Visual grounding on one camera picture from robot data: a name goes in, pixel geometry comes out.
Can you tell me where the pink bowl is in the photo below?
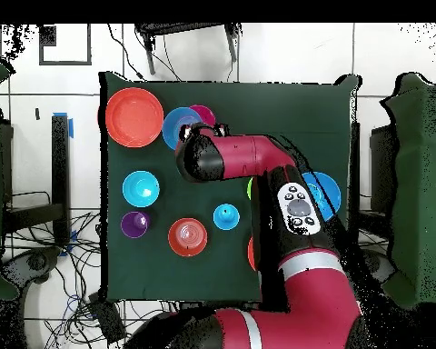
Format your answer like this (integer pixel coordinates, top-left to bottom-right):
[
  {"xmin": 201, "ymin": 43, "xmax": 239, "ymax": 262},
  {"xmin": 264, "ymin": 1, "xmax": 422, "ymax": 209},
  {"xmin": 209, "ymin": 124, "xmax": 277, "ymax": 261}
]
[{"xmin": 188, "ymin": 104, "xmax": 217, "ymax": 127}]

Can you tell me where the medium blue bowl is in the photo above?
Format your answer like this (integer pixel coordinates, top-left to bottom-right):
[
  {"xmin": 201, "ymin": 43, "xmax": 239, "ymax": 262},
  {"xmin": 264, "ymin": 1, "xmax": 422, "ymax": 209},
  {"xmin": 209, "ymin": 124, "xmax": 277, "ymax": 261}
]
[{"xmin": 162, "ymin": 106, "xmax": 203, "ymax": 151}]

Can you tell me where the large orange bowl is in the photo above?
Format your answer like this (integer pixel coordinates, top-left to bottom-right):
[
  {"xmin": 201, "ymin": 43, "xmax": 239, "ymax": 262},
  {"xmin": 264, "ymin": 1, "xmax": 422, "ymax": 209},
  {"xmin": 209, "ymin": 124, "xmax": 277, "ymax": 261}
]
[
  {"xmin": 104, "ymin": 86, "xmax": 165, "ymax": 149},
  {"xmin": 246, "ymin": 235, "xmax": 257, "ymax": 272}
]

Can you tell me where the dark green tablecloth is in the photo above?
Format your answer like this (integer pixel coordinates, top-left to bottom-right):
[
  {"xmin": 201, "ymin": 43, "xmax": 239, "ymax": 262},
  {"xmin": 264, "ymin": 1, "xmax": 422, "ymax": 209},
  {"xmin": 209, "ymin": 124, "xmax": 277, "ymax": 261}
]
[{"xmin": 98, "ymin": 70, "xmax": 361, "ymax": 304}]

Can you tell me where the light blue ribbed bowl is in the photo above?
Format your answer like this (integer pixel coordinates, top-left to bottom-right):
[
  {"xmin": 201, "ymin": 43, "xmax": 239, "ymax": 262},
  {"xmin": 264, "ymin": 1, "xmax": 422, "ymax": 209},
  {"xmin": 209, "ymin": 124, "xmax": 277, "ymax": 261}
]
[{"xmin": 122, "ymin": 170, "xmax": 161, "ymax": 209}]

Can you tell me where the blue cup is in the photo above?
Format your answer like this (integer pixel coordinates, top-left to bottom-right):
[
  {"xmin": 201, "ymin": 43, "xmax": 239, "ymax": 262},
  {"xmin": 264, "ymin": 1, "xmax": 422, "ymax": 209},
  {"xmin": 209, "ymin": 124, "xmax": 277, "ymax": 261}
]
[{"xmin": 213, "ymin": 203, "xmax": 241, "ymax": 232}]

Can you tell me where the black metal stand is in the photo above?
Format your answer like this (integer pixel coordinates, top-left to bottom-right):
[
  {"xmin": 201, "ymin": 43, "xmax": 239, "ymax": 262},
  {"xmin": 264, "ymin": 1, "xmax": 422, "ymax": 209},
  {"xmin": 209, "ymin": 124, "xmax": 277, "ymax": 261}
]
[{"xmin": 134, "ymin": 23, "xmax": 243, "ymax": 76}]

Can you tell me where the small orange bowl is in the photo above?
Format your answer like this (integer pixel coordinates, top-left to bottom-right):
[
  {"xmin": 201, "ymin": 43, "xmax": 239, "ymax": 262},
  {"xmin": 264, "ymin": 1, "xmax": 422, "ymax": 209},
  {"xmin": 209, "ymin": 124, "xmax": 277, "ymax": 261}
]
[{"xmin": 167, "ymin": 217, "xmax": 209, "ymax": 258}]

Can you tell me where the purple cup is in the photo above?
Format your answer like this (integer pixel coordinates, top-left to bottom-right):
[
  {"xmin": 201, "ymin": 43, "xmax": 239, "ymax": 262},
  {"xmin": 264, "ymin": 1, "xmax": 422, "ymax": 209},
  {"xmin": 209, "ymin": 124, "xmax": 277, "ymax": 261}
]
[{"xmin": 120, "ymin": 211, "xmax": 151, "ymax": 240}]

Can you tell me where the blue tape strip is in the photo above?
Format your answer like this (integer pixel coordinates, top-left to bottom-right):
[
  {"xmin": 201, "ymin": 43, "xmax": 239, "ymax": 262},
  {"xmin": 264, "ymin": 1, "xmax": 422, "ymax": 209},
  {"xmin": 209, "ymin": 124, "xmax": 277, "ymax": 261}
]
[{"xmin": 53, "ymin": 111, "xmax": 74, "ymax": 140}]

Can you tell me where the large blue bowl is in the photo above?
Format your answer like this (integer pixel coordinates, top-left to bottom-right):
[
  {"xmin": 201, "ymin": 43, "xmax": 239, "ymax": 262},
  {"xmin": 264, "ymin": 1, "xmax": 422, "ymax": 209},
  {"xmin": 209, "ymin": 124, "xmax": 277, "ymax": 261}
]
[{"xmin": 300, "ymin": 171, "xmax": 342, "ymax": 223}]

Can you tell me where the black floor cable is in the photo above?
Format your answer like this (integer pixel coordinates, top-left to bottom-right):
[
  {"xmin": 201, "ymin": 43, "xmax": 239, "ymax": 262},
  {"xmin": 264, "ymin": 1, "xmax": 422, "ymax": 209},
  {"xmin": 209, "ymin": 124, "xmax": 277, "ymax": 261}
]
[{"xmin": 106, "ymin": 23, "xmax": 146, "ymax": 81}]

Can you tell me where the black metal frame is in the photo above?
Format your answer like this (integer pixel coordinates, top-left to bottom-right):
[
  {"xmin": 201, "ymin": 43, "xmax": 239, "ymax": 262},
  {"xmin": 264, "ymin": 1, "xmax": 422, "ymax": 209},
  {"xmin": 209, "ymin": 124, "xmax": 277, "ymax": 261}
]
[
  {"xmin": 0, "ymin": 114, "xmax": 72, "ymax": 248},
  {"xmin": 349, "ymin": 121, "xmax": 401, "ymax": 252}
]

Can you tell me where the black square floor frame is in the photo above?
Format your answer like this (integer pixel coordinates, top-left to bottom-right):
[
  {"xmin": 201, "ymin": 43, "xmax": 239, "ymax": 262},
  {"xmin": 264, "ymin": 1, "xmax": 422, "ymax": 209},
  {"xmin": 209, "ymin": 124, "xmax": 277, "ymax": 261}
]
[{"xmin": 38, "ymin": 23, "xmax": 93, "ymax": 67}]

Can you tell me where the floor cable bundle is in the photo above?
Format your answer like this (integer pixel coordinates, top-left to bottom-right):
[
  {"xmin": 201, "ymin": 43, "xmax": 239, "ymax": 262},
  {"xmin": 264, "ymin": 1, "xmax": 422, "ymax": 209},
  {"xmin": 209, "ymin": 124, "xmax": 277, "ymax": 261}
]
[{"xmin": 3, "ymin": 210, "xmax": 103, "ymax": 349}]

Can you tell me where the dark grey pedestal foot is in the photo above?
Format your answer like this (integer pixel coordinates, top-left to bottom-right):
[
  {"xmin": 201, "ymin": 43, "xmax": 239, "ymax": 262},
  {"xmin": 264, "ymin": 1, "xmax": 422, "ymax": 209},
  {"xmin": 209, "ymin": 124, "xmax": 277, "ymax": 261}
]
[
  {"xmin": 359, "ymin": 248, "xmax": 397, "ymax": 286},
  {"xmin": 1, "ymin": 246, "xmax": 63, "ymax": 288}
]

